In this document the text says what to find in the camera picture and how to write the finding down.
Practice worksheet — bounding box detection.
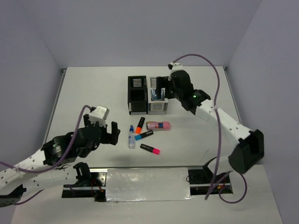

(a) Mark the clear spray bottle blue cap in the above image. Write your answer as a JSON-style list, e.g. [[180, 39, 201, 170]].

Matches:
[[128, 125, 135, 149]]

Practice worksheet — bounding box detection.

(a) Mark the pink cylindrical tube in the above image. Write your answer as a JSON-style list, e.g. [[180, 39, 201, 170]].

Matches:
[[146, 121, 171, 131]]

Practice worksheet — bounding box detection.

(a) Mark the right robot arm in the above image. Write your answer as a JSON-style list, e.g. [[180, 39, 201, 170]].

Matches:
[[156, 70, 264, 174]]

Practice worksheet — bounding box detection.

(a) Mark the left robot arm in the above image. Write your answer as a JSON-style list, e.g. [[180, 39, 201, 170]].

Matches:
[[0, 114, 121, 207]]

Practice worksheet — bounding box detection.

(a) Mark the blue highlighter marker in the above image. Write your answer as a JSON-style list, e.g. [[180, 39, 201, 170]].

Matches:
[[135, 130, 154, 140]]

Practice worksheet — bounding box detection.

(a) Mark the orange highlighter marker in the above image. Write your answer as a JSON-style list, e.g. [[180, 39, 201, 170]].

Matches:
[[135, 117, 145, 134]]

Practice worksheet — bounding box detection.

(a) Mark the black organizer container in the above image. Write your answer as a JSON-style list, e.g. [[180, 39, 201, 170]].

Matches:
[[127, 76, 148, 115]]

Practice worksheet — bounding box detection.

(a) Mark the white organizer container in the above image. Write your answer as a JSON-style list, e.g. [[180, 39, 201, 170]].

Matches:
[[147, 77, 168, 115]]

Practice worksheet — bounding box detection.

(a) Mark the pink highlighter marker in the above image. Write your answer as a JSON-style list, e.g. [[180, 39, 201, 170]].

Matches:
[[140, 144, 160, 155]]

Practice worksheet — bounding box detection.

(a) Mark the silver tape cover panel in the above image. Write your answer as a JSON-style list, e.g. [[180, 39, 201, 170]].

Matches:
[[106, 168, 192, 202]]

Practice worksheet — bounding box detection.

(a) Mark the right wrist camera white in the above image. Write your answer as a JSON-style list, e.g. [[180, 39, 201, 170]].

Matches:
[[168, 62, 184, 74]]

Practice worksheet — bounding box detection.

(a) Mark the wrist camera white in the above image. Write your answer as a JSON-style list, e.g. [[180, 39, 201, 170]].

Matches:
[[168, 62, 184, 74], [89, 105, 110, 127]]

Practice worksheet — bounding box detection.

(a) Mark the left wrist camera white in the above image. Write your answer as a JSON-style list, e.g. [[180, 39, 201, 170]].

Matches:
[[89, 105, 110, 127]]

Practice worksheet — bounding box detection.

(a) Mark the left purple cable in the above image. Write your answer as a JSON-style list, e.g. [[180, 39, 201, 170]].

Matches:
[[0, 105, 95, 205]]

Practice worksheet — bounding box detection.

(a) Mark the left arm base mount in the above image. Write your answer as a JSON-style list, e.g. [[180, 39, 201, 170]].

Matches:
[[62, 162, 107, 202]]

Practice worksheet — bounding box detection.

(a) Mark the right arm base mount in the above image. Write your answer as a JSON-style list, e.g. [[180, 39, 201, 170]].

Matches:
[[185, 165, 233, 196]]

